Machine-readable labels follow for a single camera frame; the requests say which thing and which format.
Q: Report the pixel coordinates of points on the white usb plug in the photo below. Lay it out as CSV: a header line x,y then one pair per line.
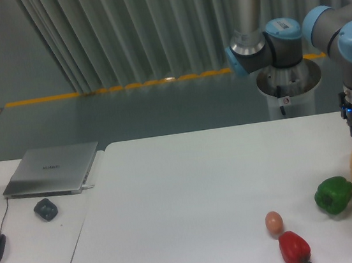
x,y
86,186

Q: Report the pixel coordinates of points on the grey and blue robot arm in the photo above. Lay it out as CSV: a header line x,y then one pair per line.
x,y
279,47

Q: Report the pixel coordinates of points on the grey pleated curtain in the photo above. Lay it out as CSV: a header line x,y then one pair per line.
x,y
104,44

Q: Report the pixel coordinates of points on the silver closed laptop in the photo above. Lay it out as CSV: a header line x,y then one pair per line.
x,y
55,170

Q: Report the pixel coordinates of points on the red bell pepper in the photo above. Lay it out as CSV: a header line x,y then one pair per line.
x,y
294,248

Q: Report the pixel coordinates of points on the brown egg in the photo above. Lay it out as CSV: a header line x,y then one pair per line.
x,y
274,223

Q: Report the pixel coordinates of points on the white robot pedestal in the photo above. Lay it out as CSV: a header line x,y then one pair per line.
x,y
290,92

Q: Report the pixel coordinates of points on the small black case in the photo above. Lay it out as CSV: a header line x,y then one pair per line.
x,y
46,210

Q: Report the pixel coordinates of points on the green bell pepper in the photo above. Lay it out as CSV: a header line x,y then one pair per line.
x,y
333,195

